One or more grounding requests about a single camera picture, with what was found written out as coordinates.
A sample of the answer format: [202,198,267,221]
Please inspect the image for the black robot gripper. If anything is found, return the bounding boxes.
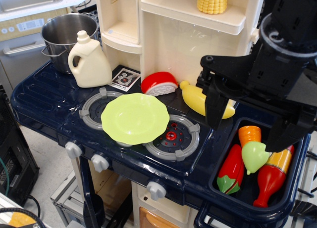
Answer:
[197,15,317,152]

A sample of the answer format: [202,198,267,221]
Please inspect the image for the red toy chili pepper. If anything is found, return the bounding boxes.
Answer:
[216,144,245,194]

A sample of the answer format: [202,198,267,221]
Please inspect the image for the yellow toy corn cob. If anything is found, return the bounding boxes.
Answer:
[197,0,227,14]

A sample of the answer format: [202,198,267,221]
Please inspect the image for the black white sticker card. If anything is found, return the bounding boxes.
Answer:
[109,67,140,92]

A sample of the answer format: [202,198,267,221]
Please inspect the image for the grey stove burner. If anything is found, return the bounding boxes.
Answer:
[79,88,123,130]
[144,114,200,161]

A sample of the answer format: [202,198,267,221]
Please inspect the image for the red toy ketchup bottle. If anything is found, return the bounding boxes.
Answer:
[253,145,295,208]

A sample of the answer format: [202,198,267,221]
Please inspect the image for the middle grey stove knob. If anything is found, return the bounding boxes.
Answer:
[91,154,109,173]

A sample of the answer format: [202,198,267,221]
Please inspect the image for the orange toy carrot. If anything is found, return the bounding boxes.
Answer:
[238,126,262,147]

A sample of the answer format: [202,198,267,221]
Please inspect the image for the red toy cheese wedge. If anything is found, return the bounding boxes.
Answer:
[141,72,178,96]

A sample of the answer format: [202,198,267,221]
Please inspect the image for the cream toy kitchen shelf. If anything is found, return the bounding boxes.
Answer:
[96,0,264,84]

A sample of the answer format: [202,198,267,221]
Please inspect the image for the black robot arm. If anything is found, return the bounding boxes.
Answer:
[197,0,317,152]

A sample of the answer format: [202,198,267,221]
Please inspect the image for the green toy pear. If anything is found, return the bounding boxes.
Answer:
[242,141,271,175]

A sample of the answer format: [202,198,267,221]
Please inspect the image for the left grey stove burner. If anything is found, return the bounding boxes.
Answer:
[79,88,123,130]

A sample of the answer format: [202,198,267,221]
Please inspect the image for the left grey stove knob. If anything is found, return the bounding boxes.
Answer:
[65,141,82,159]

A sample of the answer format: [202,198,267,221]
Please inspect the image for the stainless steel pot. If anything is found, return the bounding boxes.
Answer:
[41,13,99,74]

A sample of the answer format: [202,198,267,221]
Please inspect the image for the light green plastic plate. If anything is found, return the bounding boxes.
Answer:
[101,93,170,145]

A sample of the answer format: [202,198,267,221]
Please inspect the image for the yellow toy banana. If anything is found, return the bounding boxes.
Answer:
[179,80,236,120]

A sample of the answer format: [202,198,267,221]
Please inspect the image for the grey stove knob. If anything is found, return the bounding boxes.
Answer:
[91,154,109,173]
[65,141,82,159]
[147,181,166,201]

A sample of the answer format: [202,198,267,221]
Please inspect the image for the black computer case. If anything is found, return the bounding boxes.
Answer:
[0,93,39,206]

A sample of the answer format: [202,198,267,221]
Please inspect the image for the right grey stove knob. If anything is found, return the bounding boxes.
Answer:
[147,181,166,201]

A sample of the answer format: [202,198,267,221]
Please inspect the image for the cream toy detergent jug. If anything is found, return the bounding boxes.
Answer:
[68,30,112,88]

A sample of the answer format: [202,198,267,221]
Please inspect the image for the grey toy dishwasher cabinet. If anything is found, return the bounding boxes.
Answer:
[0,0,87,95]

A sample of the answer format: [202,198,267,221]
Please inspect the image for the right grey stove burner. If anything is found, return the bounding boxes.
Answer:
[144,114,200,161]

